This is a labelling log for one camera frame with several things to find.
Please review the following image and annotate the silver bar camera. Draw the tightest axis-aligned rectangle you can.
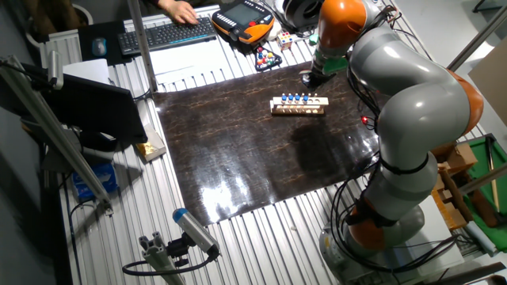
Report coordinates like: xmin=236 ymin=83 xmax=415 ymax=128
xmin=47 ymin=49 xmax=64 ymax=91

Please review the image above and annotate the dark computer mouse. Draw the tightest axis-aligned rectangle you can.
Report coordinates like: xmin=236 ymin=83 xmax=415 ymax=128
xmin=91 ymin=37 xmax=108 ymax=57

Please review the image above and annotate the black mouse pad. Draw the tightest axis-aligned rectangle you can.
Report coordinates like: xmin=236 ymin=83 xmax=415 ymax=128
xmin=77 ymin=20 xmax=134 ymax=67

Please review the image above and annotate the green mini pool table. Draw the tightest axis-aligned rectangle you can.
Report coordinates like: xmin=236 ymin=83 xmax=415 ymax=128
xmin=463 ymin=134 xmax=507 ymax=253

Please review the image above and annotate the wooden test tube rack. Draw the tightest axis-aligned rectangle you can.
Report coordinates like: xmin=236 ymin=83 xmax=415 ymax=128
xmin=269 ymin=93 xmax=330 ymax=116

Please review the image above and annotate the black camera cable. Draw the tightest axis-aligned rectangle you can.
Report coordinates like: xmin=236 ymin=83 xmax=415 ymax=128
xmin=121 ymin=245 xmax=221 ymax=277

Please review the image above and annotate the dark marble pattern mat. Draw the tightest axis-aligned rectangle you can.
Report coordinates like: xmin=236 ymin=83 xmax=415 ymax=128
xmin=152 ymin=59 xmax=381 ymax=226

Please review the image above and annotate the short aluminium profile piece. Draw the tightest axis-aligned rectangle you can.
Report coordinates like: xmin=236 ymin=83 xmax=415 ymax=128
xmin=138 ymin=231 xmax=187 ymax=285

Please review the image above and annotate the blue tissue pack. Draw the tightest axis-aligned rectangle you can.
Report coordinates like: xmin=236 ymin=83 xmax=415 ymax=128
xmin=71 ymin=161 xmax=119 ymax=201

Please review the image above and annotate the orange and black teach pendant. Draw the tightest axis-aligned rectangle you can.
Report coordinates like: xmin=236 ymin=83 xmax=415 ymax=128
xmin=211 ymin=0 xmax=276 ymax=44

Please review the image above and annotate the brown cardboard box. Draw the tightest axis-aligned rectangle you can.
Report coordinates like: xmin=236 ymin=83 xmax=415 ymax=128
xmin=431 ymin=141 xmax=479 ymax=175

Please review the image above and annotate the light wooden block stack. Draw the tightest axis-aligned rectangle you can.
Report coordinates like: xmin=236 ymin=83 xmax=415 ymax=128
xmin=429 ymin=165 xmax=475 ymax=233

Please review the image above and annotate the silver camera with blue end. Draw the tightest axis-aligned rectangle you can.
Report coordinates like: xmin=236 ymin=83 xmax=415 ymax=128
xmin=172 ymin=207 xmax=221 ymax=257

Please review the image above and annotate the black monitor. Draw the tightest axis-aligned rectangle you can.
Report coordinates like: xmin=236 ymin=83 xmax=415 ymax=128
xmin=41 ymin=73 xmax=149 ymax=146

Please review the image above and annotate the brown cardboard sheet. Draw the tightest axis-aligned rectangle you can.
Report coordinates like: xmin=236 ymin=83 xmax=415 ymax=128
xmin=468 ymin=37 xmax=507 ymax=139

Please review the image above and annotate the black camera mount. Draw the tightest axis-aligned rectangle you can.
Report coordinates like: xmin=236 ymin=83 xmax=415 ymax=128
xmin=166 ymin=233 xmax=192 ymax=268

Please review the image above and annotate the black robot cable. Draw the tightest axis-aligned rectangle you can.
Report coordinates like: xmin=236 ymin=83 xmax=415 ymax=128
xmin=340 ymin=185 xmax=464 ymax=270
xmin=328 ymin=177 xmax=472 ymax=274

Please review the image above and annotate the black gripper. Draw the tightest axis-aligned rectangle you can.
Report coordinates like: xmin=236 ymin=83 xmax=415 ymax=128
xmin=301 ymin=65 xmax=337 ymax=91

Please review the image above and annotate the aluminium frame strut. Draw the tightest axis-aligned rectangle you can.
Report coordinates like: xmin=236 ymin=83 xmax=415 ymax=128
xmin=446 ymin=4 xmax=507 ymax=73

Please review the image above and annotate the white flat box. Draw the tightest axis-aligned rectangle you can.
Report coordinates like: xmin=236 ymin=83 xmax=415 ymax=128
xmin=62 ymin=58 xmax=111 ymax=85

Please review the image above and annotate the operator bare hand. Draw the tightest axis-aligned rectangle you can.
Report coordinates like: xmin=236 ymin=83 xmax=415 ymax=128
xmin=158 ymin=0 xmax=199 ymax=25

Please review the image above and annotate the black filament spool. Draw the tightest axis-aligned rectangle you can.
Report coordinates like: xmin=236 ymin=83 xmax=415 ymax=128
xmin=283 ymin=0 xmax=324 ymax=31

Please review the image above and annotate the black computer keyboard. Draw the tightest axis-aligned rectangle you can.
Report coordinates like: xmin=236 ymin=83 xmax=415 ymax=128
xmin=116 ymin=16 xmax=219 ymax=56

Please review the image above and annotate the wooden cue stick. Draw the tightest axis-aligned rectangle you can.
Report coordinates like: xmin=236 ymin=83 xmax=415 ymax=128
xmin=486 ymin=136 xmax=501 ymax=213

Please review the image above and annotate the aluminium frame post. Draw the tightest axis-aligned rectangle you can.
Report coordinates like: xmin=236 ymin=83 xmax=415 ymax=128
xmin=125 ymin=0 xmax=159 ymax=94

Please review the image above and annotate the white paper sheet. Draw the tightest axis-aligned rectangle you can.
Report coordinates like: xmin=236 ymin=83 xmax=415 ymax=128
xmin=149 ymin=37 xmax=234 ymax=86

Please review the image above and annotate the long diagonal aluminium strut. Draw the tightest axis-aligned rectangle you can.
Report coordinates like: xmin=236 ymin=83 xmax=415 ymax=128
xmin=0 ymin=55 xmax=114 ymax=215

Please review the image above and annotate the black triangular ball tray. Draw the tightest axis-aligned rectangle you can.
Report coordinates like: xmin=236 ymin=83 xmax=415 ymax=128
xmin=254 ymin=46 xmax=284 ymax=73

